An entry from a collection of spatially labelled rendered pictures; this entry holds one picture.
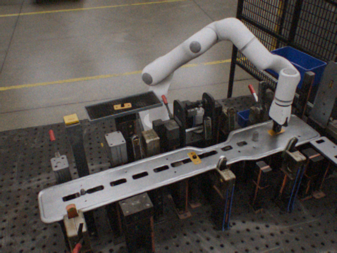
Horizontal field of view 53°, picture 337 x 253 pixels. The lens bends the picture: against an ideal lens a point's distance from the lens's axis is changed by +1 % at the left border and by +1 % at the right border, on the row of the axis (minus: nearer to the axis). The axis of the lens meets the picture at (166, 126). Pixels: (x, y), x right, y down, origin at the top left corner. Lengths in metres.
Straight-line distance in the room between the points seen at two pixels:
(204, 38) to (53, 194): 0.98
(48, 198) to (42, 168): 0.62
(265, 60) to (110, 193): 0.90
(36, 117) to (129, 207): 2.64
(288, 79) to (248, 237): 0.75
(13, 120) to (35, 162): 1.79
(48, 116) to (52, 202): 2.41
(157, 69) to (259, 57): 0.57
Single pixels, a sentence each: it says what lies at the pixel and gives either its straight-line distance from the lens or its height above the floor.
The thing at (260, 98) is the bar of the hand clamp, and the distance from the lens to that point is 1.83.
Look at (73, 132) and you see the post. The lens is 1.66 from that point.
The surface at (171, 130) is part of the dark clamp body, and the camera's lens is 1.65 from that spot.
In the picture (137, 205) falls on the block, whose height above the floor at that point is 1.03.
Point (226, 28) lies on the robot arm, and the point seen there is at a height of 1.51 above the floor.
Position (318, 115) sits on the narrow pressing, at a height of 1.04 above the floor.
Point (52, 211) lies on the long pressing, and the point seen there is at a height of 1.00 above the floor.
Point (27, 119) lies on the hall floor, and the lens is 3.88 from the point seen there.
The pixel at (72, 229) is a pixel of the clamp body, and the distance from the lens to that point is 1.31.
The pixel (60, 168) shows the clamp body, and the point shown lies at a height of 1.06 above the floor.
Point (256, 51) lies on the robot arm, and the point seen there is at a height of 1.43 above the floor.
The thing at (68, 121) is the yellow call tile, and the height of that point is 1.16.
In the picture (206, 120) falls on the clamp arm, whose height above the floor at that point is 1.09.
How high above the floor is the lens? 2.08
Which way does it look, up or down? 37 degrees down
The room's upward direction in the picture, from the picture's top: 1 degrees counter-clockwise
